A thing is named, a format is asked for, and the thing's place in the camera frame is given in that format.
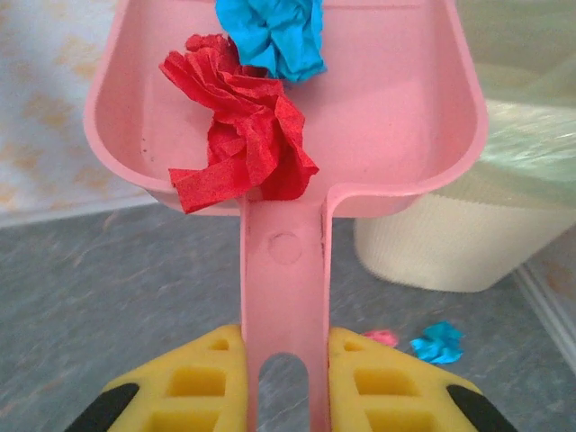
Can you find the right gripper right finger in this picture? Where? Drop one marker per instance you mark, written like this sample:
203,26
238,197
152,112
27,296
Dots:
342,405

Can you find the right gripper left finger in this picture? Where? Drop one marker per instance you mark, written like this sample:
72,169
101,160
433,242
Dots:
234,405

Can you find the pink paper scrap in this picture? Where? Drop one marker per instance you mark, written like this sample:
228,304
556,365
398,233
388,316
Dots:
381,337

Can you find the blue paper scrap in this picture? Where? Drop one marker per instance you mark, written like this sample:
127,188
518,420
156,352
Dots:
437,344
274,40

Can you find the pink plastic dustpan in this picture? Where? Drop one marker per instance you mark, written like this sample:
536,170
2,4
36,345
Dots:
288,279

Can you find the red paper scrap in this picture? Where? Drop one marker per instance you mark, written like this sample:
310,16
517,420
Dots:
252,130

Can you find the beige ribbed waste bin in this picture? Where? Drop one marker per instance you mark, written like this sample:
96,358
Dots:
450,252

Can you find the green plastic bin liner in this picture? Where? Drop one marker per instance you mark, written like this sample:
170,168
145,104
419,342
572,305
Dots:
531,148

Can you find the aluminium table edge rail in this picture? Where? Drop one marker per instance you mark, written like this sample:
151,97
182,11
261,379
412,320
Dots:
553,310

